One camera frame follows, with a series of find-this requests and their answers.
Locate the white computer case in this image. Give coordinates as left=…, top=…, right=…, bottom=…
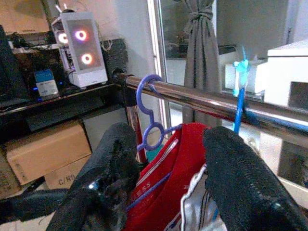
left=51, top=12, right=108, bottom=88

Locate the purple ring-necked plastic hanger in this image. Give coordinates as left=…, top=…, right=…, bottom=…
left=127, top=74, right=183, bottom=211

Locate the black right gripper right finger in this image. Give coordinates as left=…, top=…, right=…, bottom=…
left=203, top=126, right=308, bottom=231

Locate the printed brown cardboard box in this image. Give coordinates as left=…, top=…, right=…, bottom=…
left=44, top=154, right=93, bottom=191

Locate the red garment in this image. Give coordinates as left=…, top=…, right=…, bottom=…
left=125, top=122, right=212, bottom=231

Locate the black speaker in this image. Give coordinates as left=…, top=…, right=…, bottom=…
left=102, top=38, right=128, bottom=79

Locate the blue white small box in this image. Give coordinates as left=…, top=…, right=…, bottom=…
left=33, top=69, right=60, bottom=98

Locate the blue plastic hanger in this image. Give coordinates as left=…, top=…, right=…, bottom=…
left=232, top=46, right=308, bottom=134

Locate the white cabinet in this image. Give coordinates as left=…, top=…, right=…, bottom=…
left=256, top=39, right=308, bottom=108

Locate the white grey garment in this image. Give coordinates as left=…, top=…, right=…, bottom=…
left=180, top=166, right=228, bottom=231

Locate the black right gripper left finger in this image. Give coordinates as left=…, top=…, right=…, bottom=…
left=46, top=122, right=141, bottom=231

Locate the silver window frame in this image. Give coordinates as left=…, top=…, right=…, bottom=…
left=146, top=0, right=170, bottom=126

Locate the metal clothes rack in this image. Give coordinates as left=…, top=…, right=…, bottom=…
left=112, top=73, right=308, bottom=167

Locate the grey tied curtain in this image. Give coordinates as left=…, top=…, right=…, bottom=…
left=182, top=0, right=223, bottom=126

